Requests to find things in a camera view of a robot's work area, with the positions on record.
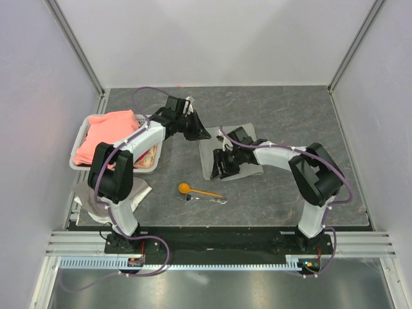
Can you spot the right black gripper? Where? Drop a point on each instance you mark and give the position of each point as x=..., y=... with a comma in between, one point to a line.
x=219, y=155

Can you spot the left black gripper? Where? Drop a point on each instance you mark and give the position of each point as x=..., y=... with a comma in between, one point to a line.
x=199, y=131

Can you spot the grey cloth napkin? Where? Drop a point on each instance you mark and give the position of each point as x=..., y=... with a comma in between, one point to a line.
x=206, y=148

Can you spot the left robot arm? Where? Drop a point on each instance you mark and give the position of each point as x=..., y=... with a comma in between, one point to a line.
x=111, y=172

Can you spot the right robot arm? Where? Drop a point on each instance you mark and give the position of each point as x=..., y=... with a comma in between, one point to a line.
x=316, y=175

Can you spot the orange plastic spoon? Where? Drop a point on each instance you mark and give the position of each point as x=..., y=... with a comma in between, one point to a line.
x=184, y=188

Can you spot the beige patterned cloth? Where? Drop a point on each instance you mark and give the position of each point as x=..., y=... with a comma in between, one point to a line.
x=147, y=160

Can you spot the salmon pink folded cloth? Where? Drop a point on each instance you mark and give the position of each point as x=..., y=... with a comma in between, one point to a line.
x=108, y=128

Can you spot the white plastic basket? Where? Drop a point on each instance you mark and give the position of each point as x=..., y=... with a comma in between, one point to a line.
x=81, y=137

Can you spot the grey and white cloth pile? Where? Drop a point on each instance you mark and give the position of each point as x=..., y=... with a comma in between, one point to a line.
x=84, y=196

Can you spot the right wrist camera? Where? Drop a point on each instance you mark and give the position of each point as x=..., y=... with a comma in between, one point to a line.
x=226, y=144

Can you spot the clear-handled metal fork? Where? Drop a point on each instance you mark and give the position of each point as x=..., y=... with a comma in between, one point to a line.
x=188, y=197

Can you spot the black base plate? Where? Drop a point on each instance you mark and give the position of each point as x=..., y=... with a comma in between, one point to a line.
x=276, y=240

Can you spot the blue-grey cable duct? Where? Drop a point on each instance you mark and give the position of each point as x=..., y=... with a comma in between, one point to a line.
x=128, y=263

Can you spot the left aluminium frame post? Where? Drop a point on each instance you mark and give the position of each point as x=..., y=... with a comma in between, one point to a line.
x=74, y=43

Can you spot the aluminium frame post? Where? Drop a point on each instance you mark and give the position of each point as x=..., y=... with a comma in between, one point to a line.
x=74, y=43
x=356, y=43

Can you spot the right aluminium frame post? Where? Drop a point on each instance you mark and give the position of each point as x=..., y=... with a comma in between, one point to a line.
x=356, y=43

